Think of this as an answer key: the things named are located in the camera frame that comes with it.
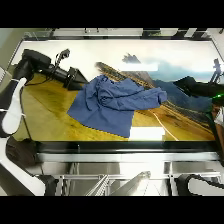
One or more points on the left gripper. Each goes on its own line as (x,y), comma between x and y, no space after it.
(76,79)

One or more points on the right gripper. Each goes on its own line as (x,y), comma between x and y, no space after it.
(186,85)

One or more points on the blue shirt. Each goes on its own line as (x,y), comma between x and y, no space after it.
(110,106)

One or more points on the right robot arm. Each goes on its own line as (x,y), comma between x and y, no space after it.
(206,89)

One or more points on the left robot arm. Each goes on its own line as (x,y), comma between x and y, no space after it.
(13,106)

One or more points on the brown garment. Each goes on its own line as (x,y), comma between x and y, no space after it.
(21,151)

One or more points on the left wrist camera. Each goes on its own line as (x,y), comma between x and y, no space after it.
(62,54)

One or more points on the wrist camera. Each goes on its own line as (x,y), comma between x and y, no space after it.
(62,54)
(217,66)

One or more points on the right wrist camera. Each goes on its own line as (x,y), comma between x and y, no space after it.
(217,66)

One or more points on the silver frame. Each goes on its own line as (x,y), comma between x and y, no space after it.
(133,157)

